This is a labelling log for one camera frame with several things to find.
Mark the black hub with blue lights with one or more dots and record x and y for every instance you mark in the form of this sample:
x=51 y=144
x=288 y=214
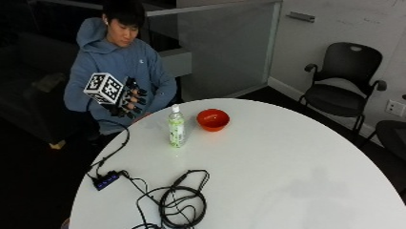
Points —
x=106 y=180

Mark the orange bowl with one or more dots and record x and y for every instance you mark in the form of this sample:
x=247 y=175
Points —
x=212 y=120

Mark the white earbud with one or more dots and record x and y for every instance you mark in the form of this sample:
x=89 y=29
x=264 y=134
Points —
x=106 y=22

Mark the grey wall-mounted tray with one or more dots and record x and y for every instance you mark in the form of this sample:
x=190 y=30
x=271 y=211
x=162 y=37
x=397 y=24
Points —
x=300 y=16

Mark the grey cushion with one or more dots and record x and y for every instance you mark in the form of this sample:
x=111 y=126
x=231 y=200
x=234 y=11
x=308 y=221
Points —
x=49 y=82

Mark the the person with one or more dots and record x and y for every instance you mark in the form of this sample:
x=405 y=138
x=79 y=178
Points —
x=121 y=60

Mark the black office chair with armrests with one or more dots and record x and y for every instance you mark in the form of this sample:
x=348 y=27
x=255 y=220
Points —
x=346 y=84

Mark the glass partition with metal frame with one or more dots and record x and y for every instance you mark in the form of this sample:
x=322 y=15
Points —
x=228 y=47

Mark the dark sofa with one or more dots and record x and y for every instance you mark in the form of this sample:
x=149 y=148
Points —
x=38 y=86

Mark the white cube with black markers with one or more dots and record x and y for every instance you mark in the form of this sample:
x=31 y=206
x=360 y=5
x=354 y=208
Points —
x=103 y=88

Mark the clear bottle with green label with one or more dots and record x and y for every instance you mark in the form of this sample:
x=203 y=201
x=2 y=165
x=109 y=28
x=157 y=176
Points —
x=177 y=128

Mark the white wall outlet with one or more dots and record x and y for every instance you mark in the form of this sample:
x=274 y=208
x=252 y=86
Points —
x=396 y=108

